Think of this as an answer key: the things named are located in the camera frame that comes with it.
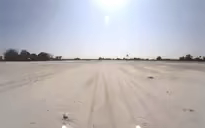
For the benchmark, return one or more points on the pale sand ground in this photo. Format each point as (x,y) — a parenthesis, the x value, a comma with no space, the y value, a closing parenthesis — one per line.
(103,93)

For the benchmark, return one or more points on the robot's own part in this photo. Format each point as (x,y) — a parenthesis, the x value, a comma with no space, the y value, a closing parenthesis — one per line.
(138,126)
(64,126)

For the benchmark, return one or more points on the distant row of trees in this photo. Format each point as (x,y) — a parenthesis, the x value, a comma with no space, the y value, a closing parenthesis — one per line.
(26,55)

